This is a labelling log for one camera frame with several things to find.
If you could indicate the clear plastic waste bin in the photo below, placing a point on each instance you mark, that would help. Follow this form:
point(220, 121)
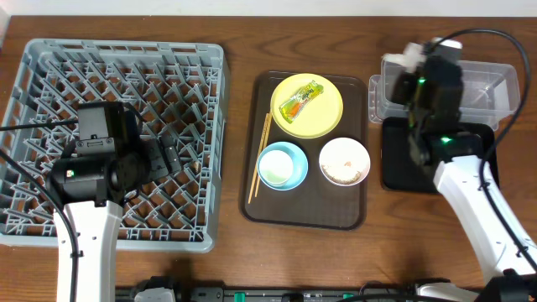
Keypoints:
point(491, 93)

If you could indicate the black plastic waste tray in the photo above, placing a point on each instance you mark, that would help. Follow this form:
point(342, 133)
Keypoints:
point(399, 172)

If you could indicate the grey plastic dish rack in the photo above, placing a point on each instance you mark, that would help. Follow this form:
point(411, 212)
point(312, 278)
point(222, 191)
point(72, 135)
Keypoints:
point(181, 91)

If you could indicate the light blue saucer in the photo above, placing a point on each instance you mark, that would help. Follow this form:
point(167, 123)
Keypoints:
point(300, 162)

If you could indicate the white pink bowl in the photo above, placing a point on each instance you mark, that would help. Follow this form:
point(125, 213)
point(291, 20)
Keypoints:
point(344, 162)

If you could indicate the yellow round plate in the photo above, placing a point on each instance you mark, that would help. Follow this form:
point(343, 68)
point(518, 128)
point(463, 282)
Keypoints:
point(319, 117)

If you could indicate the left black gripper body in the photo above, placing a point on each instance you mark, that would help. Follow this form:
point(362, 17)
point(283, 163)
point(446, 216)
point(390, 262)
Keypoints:
point(169, 155)

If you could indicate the left wooden chopstick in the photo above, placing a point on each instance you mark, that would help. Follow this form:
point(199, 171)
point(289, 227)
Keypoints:
point(264, 135)

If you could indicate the right wooden chopstick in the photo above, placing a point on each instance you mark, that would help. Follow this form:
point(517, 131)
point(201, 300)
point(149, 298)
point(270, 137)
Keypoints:
point(259, 162)

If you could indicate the wooden chopstick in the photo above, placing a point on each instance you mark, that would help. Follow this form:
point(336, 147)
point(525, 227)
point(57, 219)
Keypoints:
point(259, 162)
point(264, 135)

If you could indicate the dark brown serving tray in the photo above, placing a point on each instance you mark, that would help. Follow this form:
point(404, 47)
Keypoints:
point(316, 202)

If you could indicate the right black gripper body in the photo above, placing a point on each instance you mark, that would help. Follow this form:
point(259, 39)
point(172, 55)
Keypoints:
point(404, 93)

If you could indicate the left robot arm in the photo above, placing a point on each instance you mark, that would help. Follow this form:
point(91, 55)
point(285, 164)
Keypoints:
point(92, 180)

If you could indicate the white paper napkin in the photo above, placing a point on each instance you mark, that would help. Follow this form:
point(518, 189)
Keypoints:
point(412, 56)

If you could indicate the green orange snack wrapper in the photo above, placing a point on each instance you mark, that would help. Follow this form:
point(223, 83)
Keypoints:
point(292, 108)

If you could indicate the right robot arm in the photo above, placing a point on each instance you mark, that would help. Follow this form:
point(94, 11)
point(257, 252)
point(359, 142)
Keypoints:
point(454, 161)

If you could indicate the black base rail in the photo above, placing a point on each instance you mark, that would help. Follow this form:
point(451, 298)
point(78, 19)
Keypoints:
point(217, 291)

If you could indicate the white small cup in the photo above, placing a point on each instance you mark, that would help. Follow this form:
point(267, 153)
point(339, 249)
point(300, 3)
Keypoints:
point(276, 167)

